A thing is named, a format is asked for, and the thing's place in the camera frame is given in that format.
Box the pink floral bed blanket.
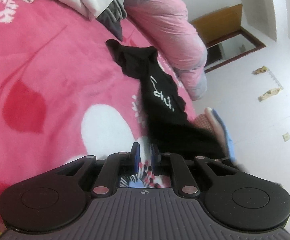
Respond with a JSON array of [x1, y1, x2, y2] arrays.
[[0, 0, 200, 230]]

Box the light grey garment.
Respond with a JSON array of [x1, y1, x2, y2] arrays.
[[96, 0, 128, 23]]

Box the wooden door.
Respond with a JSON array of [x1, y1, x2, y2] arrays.
[[192, 4, 243, 48]]

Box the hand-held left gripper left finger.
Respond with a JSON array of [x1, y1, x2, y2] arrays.
[[55, 142, 141, 197]]

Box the small yellow hanging cloth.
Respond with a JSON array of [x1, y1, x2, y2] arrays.
[[252, 66, 269, 75]]

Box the blue folded cloth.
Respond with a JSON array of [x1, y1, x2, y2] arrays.
[[211, 109, 235, 160]]

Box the wall hook rack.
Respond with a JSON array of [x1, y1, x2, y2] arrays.
[[267, 70, 283, 90]]

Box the dark grey garment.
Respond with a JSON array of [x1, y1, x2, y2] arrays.
[[102, 17, 124, 41]]

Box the black t-shirt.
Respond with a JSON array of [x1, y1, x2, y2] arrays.
[[106, 39, 233, 165]]

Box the pink and grey quilt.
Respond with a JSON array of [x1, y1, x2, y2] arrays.
[[123, 0, 208, 101]]

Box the dark wooden door frame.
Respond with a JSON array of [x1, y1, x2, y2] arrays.
[[204, 27, 266, 74]]

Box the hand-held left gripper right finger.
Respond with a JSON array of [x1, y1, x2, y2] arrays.
[[151, 144, 238, 198]]

